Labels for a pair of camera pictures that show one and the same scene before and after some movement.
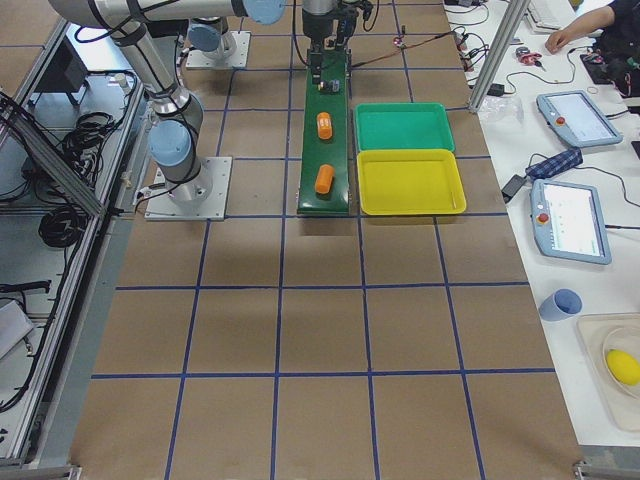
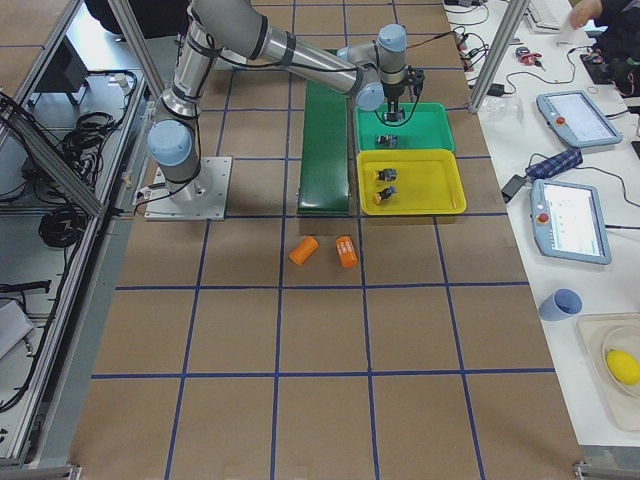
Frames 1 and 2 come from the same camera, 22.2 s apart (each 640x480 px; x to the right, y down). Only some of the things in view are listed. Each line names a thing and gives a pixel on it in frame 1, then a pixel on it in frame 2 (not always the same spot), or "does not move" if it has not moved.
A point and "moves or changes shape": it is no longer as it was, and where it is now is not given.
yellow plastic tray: x=411 y=181 does not move
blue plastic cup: x=562 y=304 does not move
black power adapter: x=512 y=187 does not move
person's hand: x=557 y=39 → x=584 y=10
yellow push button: x=329 y=85 moves or changes shape
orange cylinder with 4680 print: x=324 y=121 → x=347 y=251
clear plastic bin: x=612 y=342 does not move
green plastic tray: x=402 y=127 does not move
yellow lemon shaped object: x=623 y=366 does not move
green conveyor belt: x=324 y=174 does not move
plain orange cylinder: x=323 y=181 → x=303 y=250
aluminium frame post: x=499 y=51 does not move
